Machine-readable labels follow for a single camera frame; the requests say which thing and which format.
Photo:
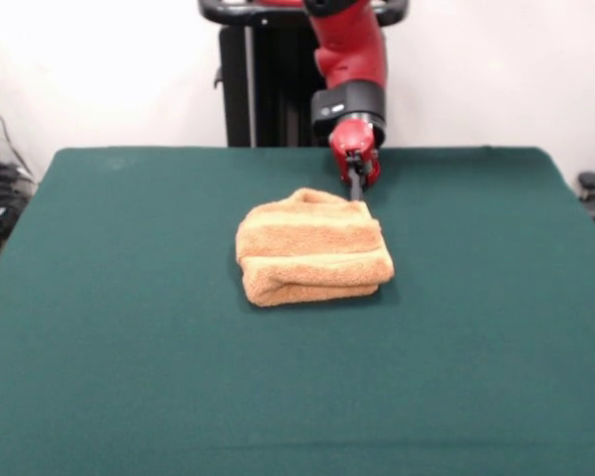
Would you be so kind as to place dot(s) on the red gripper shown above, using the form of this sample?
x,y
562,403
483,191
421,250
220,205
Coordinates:
x,y
357,136

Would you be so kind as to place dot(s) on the orange terry towel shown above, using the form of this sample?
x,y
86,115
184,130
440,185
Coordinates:
x,y
312,253

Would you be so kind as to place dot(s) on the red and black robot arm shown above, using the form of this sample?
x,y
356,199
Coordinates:
x,y
352,54

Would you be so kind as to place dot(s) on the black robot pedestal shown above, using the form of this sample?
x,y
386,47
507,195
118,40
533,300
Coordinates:
x,y
268,74

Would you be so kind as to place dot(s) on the dark green table cloth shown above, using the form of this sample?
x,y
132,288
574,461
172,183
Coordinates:
x,y
129,357

